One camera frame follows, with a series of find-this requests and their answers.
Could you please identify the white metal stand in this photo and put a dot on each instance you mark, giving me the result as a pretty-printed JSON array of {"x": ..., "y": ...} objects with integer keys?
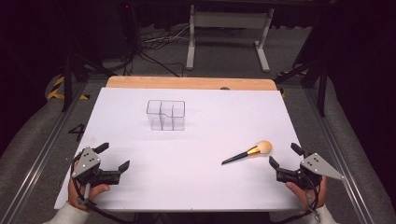
[{"x": 229, "y": 34}]

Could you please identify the yellow black hazard tape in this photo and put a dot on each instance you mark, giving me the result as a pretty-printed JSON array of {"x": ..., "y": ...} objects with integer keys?
[{"x": 60, "y": 90}]

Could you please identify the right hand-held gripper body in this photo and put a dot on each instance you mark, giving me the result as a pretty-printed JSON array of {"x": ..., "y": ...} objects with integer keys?
[{"x": 308, "y": 171}]

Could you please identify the wooden table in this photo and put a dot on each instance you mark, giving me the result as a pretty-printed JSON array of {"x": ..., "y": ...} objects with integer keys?
[{"x": 190, "y": 83}]

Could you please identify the person's right hand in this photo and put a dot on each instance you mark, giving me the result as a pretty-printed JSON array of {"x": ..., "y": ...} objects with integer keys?
[{"x": 306, "y": 193}]

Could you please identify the aluminium floor rail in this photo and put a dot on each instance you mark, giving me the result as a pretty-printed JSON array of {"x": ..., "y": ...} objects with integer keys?
[
  {"x": 339, "y": 155},
  {"x": 34, "y": 161}
]

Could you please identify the black tripod stand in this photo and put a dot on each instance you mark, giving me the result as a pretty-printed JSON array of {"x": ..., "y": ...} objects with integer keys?
[{"x": 311, "y": 70}]

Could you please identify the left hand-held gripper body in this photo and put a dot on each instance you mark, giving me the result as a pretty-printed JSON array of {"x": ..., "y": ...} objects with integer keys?
[{"x": 90, "y": 169}]

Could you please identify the person's left hand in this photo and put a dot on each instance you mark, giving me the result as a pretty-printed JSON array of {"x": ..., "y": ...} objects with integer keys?
[{"x": 83, "y": 194}]

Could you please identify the white table mat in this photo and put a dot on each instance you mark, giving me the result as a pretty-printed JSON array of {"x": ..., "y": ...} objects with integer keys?
[{"x": 186, "y": 149}]

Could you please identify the clear acrylic organizer box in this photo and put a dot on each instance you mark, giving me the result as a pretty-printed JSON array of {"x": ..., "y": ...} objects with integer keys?
[{"x": 166, "y": 114}]

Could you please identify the makeup brush with tan bristles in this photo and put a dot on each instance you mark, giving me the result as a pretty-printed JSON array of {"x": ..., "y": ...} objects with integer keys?
[{"x": 249, "y": 152}]

